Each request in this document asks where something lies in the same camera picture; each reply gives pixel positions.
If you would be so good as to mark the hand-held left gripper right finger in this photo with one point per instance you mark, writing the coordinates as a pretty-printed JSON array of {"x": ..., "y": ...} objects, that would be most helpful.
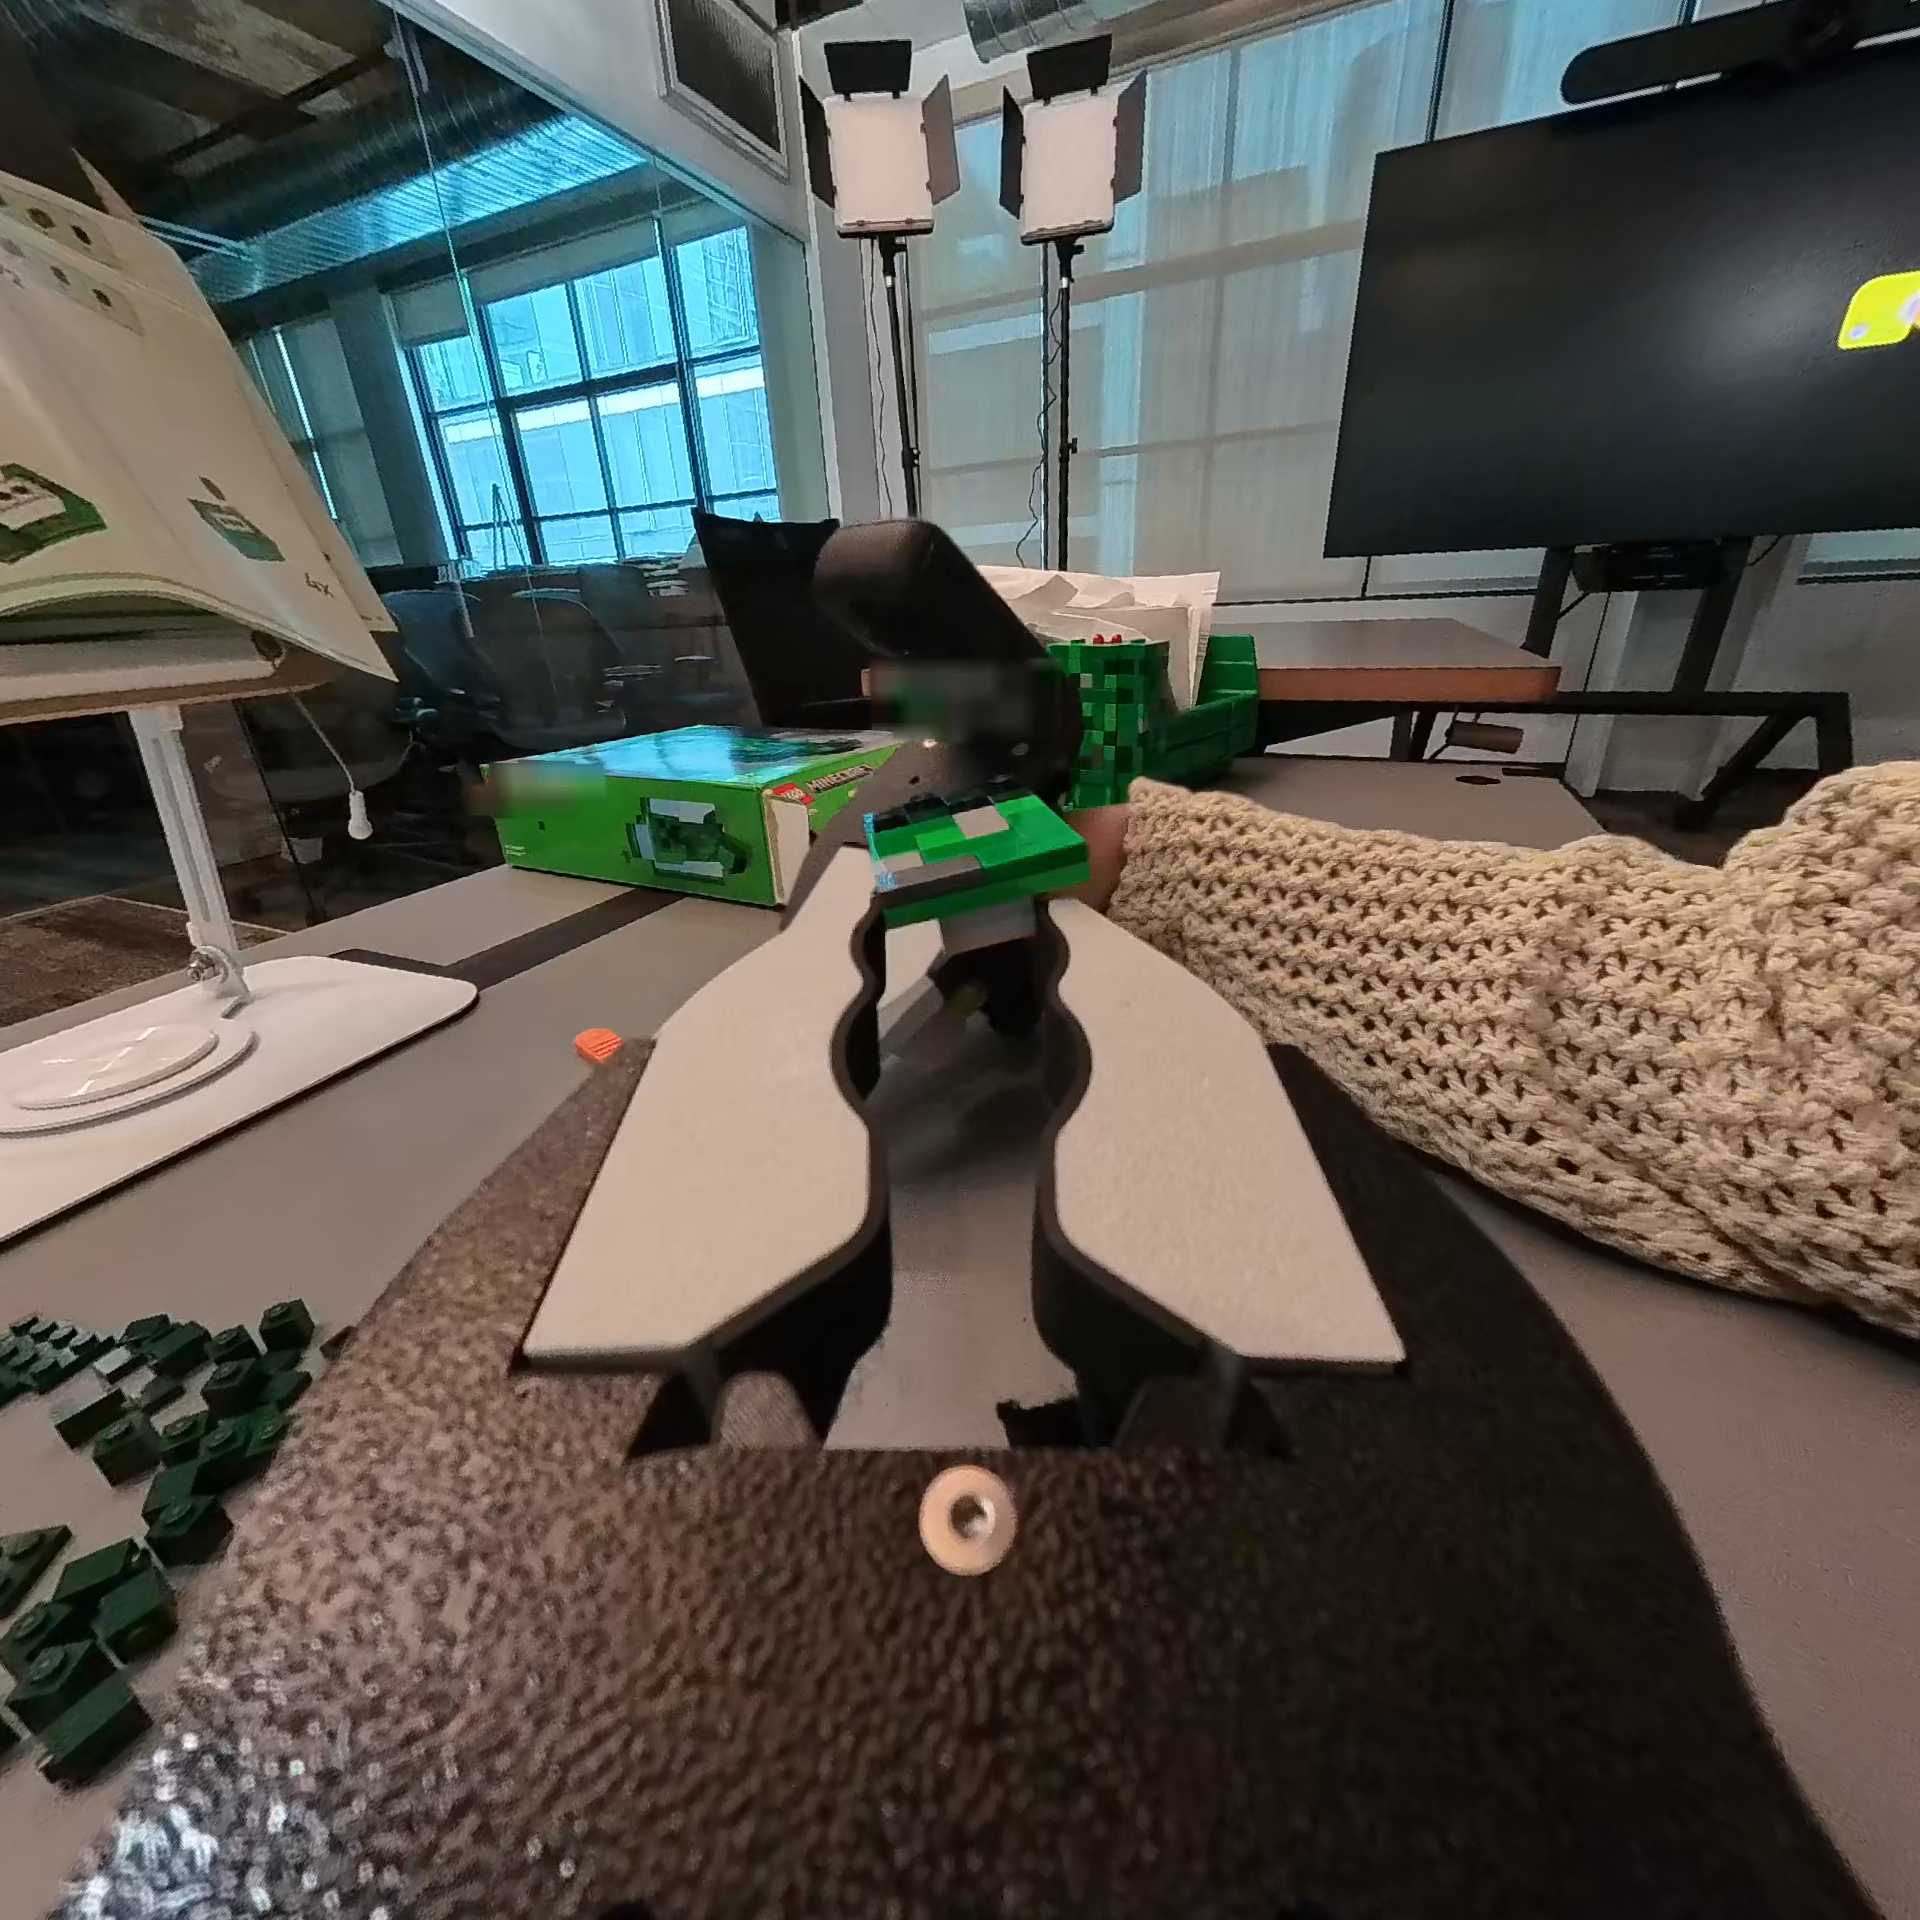
[{"x": 1207, "y": 1185}]

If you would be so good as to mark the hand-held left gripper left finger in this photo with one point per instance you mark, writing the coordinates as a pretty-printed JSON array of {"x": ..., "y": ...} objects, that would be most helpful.
[{"x": 720, "y": 1156}]

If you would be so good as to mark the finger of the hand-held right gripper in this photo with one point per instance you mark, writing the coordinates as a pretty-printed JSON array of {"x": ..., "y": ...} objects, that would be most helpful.
[
  {"x": 1001, "y": 991},
  {"x": 827, "y": 858}
]

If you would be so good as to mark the green and grey lego assembly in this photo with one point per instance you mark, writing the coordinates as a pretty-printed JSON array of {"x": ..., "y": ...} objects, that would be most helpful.
[{"x": 974, "y": 862}]

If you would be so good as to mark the person's right forearm knit sleeve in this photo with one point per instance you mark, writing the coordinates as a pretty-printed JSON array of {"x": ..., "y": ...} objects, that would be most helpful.
[{"x": 1499, "y": 1036}]

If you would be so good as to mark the green lego box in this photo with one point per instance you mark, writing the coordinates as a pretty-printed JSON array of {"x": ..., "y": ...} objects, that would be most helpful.
[{"x": 645, "y": 818}]

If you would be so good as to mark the green pixel lego creeper model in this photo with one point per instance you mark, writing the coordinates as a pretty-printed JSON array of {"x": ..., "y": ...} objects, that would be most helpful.
[{"x": 1118, "y": 721}]

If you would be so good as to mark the pile of dark green lego plates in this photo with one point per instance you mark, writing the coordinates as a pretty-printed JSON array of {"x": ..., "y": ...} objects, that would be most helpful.
[{"x": 120, "y": 1516}]

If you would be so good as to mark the open lego instruction book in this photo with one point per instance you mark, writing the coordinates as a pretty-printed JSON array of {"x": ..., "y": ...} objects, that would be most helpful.
[{"x": 165, "y": 494}]

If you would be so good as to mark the person's right hand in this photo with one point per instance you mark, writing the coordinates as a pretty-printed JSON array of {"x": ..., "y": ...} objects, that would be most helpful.
[{"x": 1107, "y": 858}]

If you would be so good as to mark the orange brick separator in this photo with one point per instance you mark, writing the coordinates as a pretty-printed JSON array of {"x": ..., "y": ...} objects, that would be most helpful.
[{"x": 599, "y": 1046}]

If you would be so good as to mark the black office chair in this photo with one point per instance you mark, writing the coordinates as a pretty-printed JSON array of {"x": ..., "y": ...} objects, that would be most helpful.
[{"x": 763, "y": 616}]

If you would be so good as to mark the white paper bags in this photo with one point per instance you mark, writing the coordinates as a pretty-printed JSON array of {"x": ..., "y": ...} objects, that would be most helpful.
[{"x": 1109, "y": 600}]

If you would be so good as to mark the black light stand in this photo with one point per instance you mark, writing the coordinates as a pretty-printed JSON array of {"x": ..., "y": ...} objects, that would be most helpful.
[
  {"x": 901, "y": 375},
  {"x": 1062, "y": 405}
]

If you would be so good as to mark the green plastic tray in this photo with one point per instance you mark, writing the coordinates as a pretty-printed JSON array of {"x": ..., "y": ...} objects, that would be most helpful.
[{"x": 1218, "y": 704}]

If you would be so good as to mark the gridded window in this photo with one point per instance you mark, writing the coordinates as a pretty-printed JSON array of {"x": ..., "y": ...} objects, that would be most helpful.
[{"x": 599, "y": 421}]

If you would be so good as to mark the studio light panel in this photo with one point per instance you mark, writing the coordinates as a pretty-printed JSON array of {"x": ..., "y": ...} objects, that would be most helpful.
[
  {"x": 1072, "y": 149},
  {"x": 882, "y": 149}
]

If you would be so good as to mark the white book stand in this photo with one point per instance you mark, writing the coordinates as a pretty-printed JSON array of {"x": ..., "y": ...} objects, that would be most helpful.
[{"x": 224, "y": 1036}]

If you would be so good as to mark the black tv stand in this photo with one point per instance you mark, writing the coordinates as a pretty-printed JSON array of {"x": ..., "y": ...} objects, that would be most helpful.
[{"x": 1694, "y": 704}]

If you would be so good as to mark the large black tv screen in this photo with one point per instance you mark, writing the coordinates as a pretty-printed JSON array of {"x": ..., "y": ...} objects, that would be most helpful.
[{"x": 1605, "y": 329}]

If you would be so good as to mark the small black device box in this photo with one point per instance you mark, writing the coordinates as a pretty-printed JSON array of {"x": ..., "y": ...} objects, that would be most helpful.
[{"x": 1656, "y": 566}]

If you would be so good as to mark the black video bar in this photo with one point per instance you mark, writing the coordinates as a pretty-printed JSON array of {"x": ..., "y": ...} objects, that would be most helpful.
[{"x": 1725, "y": 57}]

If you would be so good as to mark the wall air vent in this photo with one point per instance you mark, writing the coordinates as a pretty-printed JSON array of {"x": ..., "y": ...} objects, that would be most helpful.
[{"x": 725, "y": 77}]

